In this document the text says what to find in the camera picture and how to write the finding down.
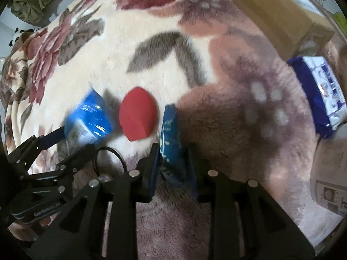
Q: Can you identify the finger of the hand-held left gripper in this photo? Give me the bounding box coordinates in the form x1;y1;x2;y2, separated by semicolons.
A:
56;143;97;188
8;126;67;169

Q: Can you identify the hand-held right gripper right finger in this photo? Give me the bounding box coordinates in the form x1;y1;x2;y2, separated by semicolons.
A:
184;146;315;260

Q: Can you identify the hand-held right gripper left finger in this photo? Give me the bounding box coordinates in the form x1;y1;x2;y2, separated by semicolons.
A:
27;143;161;260

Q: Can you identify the small blue packet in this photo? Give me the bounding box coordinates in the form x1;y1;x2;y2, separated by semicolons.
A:
159;104;190;187

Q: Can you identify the blue wet wipes packet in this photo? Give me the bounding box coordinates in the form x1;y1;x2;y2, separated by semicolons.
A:
64;88;114;155

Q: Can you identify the red sponge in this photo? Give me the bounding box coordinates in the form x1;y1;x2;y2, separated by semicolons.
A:
119;87;158;143

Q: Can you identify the floral plush blanket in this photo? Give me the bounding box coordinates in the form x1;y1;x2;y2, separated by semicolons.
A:
3;0;345;250

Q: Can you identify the black white plush toy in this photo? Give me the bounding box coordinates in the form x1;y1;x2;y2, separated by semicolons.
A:
9;27;34;46

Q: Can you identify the white plastic jar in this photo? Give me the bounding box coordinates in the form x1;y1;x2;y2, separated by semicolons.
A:
309;125;347;217

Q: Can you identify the green jacket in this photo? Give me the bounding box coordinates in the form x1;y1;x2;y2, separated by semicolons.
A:
8;0;67;25

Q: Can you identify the dark blue tissue pack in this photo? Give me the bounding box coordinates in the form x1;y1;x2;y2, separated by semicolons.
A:
287;56;347;139

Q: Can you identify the brown cardboard box with label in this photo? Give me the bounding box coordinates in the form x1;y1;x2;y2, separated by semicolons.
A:
227;0;336;60

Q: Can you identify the black cord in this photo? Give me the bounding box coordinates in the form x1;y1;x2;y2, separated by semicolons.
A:
93;146;128;175

